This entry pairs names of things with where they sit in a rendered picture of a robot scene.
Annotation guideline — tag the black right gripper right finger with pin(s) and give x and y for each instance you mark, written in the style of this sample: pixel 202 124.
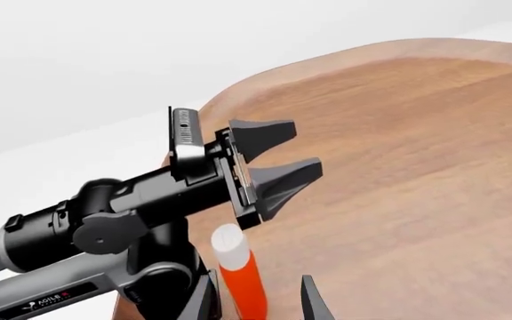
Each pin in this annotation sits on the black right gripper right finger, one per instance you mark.
pixel 313 303

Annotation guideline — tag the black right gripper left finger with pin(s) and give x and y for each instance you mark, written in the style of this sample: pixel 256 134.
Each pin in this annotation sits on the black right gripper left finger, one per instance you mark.
pixel 209 300

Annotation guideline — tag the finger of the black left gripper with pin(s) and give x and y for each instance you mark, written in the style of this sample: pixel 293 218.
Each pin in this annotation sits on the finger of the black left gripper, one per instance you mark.
pixel 282 180
pixel 260 133

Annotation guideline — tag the red ketchup bottle white cap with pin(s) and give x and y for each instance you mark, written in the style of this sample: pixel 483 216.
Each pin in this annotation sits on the red ketchup bottle white cap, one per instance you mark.
pixel 243 286

